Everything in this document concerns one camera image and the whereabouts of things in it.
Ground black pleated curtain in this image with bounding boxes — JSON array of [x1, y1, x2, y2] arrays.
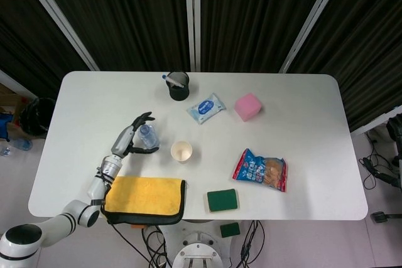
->
[[33, 0, 191, 73], [287, 0, 402, 132], [0, 0, 90, 99], [199, 0, 334, 73]]

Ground blue white wet wipes pack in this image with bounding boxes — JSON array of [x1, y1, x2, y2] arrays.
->
[[187, 93, 227, 126]]

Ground black foot pedal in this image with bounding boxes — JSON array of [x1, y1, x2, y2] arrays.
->
[[370, 211, 402, 223]]

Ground white paper cup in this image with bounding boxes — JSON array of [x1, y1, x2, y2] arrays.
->
[[170, 141, 193, 164]]

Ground pink foam cube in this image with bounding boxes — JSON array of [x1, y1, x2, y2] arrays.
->
[[234, 92, 263, 122]]

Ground yellow cloth with black edge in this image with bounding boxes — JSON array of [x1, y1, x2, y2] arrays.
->
[[100, 176, 187, 225]]

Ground black cable bundle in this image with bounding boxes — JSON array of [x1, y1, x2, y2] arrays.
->
[[109, 220, 177, 268], [240, 220, 268, 268], [359, 132, 402, 191]]

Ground green yellow scouring sponge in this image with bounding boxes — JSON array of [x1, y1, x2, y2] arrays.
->
[[206, 188, 241, 213]]

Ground black mesh pen holder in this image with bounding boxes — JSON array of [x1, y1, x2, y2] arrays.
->
[[167, 71, 191, 102]]

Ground brown cardboard box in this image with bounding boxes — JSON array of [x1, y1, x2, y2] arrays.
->
[[0, 83, 32, 115]]

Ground white frame post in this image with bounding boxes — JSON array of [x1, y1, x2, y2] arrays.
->
[[279, 0, 356, 73], [15, 0, 101, 72], [183, 0, 202, 73]]

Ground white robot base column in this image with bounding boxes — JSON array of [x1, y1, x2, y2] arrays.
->
[[158, 220, 235, 268]]

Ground clear plastic water bottle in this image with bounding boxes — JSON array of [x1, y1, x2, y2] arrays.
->
[[138, 124, 160, 150]]

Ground black trash bin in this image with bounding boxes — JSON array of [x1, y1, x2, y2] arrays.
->
[[19, 97, 57, 139]]

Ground black equipment stand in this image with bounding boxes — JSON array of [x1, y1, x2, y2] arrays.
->
[[386, 116, 402, 187]]

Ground blue white marker pen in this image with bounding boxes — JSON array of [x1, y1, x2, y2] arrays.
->
[[161, 74, 185, 88]]

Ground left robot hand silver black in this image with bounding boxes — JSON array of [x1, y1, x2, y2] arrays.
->
[[110, 111, 160, 158]]

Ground blue red snack bag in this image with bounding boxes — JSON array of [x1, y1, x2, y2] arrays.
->
[[232, 147, 288, 193]]

